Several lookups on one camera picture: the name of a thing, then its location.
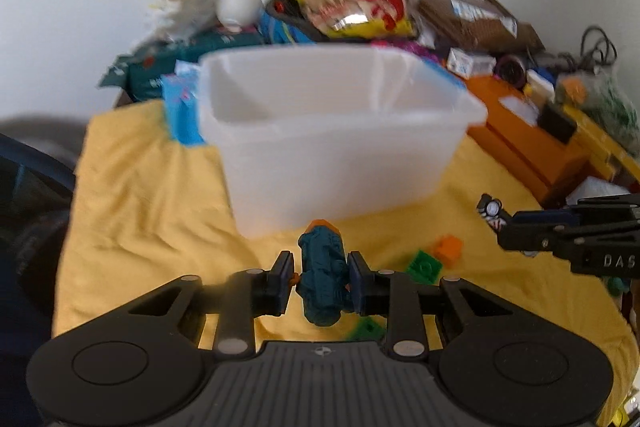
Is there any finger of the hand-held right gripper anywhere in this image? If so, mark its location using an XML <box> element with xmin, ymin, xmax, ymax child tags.
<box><xmin>509</xmin><ymin>207</ymin><xmax>581</xmax><ymax>230</ymax></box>
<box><xmin>499</xmin><ymin>226</ymin><xmax>576</xmax><ymax>255</ymax></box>

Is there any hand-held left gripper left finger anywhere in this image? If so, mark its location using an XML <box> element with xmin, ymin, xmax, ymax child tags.
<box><xmin>127</xmin><ymin>251</ymin><xmax>296</xmax><ymax>355</ymax></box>

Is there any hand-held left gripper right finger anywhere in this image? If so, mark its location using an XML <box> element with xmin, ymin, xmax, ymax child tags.
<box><xmin>347</xmin><ymin>251</ymin><xmax>507</xmax><ymax>358</ymax></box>

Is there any teal toy truck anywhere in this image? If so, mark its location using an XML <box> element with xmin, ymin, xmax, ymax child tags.
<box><xmin>295</xmin><ymin>219</ymin><xmax>352</xmax><ymax>328</ymax></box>

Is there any small white and red toy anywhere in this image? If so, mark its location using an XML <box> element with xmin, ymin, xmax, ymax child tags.
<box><xmin>476</xmin><ymin>192</ymin><xmax>512</xmax><ymax>231</ymax></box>

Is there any white plastic bin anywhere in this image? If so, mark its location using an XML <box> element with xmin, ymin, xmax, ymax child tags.
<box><xmin>198</xmin><ymin>44</ymin><xmax>489</xmax><ymax>239</ymax></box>

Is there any white foam piece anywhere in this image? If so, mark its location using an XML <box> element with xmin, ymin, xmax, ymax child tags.
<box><xmin>564</xmin><ymin>176</ymin><xmax>632</xmax><ymax>208</ymax></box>

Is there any flat green block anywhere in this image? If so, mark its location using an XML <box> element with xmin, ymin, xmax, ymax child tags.
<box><xmin>349</xmin><ymin>319</ymin><xmax>387</xmax><ymax>344</ymax></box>

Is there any green square block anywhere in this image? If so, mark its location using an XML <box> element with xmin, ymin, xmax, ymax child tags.
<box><xmin>405</xmin><ymin>249</ymin><xmax>444</xmax><ymax>286</ymax></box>

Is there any orange box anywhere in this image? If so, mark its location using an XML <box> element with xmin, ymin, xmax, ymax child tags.
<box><xmin>464</xmin><ymin>74</ymin><xmax>607</xmax><ymax>208</ymax></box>

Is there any orange block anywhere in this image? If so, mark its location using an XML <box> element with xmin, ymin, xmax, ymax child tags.
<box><xmin>432</xmin><ymin>234</ymin><xmax>464</xmax><ymax>269</ymax></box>

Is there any long yellow box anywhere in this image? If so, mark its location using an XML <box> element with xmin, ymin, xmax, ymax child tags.
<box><xmin>564</xmin><ymin>103</ymin><xmax>640</xmax><ymax>188</ymax></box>

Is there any green mesh bag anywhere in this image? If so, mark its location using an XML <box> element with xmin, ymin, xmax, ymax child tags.
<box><xmin>556</xmin><ymin>71</ymin><xmax>640</xmax><ymax>158</ymax></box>

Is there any yellow cloth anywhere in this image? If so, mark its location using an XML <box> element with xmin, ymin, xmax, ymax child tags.
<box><xmin>51</xmin><ymin>99</ymin><xmax>640</xmax><ymax>427</ymax></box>

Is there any purple tape roll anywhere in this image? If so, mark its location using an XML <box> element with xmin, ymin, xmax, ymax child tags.
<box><xmin>494</xmin><ymin>55</ymin><xmax>529</xmax><ymax>88</ymax></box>

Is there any small white carton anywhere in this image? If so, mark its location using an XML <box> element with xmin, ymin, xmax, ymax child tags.
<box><xmin>446</xmin><ymin>48</ymin><xmax>494</xmax><ymax>78</ymax></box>

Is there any blue patterned box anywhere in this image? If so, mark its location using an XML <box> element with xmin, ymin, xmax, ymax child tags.
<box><xmin>161</xmin><ymin>61</ymin><xmax>207</xmax><ymax>146</ymax></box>

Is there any brown packet in clear wrap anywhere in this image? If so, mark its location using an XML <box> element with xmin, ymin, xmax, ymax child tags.
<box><xmin>414</xmin><ymin>0</ymin><xmax>547</xmax><ymax>54</ymax></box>

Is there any pink shiny object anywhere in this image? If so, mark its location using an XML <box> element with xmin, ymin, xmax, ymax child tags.
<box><xmin>369</xmin><ymin>38</ymin><xmax>442</xmax><ymax>64</ymax></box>

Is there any dark green packet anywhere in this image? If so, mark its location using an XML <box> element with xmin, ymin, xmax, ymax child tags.
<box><xmin>97</xmin><ymin>29</ymin><xmax>267</xmax><ymax>104</ymax></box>

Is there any dark blue bag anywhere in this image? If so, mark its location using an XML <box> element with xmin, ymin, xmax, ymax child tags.
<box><xmin>0</xmin><ymin>116</ymin><xmax>77</xmax><ymax>427</ymax></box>

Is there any white round object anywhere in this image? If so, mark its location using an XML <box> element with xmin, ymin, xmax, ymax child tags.
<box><xmin>218</xmin><ymin>0</ymin><xmax>264</xmax><ymax>28</ymax></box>

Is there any black cable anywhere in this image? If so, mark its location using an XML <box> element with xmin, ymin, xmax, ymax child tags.
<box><xmin>557</xmin><ymin>26</ymin><xmax>619</xmax><ymax>75</ymax></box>

